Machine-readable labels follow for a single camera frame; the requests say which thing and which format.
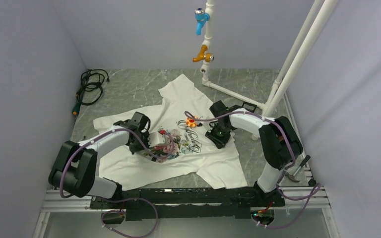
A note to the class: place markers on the blue faucet tap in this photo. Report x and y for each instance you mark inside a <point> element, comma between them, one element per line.
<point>201,17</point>

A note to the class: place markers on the orange yellow pompom brooch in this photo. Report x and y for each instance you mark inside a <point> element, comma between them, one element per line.
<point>191,123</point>

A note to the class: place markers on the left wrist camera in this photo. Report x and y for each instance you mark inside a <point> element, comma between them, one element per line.
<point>157,139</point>

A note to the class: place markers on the claw hammer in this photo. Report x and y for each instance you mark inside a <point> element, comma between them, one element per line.
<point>292,177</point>

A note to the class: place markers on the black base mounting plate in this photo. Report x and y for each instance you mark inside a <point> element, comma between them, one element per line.
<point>164,203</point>

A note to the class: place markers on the aluminium rail frame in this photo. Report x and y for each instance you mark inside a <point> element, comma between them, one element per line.
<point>302,198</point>

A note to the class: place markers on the white pvc pipe frame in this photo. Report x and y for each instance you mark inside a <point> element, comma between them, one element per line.
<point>270,34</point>

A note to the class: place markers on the white printed t-shirt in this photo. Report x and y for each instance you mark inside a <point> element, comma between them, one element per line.
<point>188,150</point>

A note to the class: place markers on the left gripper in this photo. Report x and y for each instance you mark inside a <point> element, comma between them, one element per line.
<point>133,149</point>

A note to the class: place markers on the orange faucet tap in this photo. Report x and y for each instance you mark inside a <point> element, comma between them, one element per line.
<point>204,55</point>

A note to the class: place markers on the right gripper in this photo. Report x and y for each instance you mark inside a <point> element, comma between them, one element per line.
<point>219,143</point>

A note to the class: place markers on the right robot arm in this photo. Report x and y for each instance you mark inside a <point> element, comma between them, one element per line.
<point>280,144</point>

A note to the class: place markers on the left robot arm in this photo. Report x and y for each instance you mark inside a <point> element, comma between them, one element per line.
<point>74,170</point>

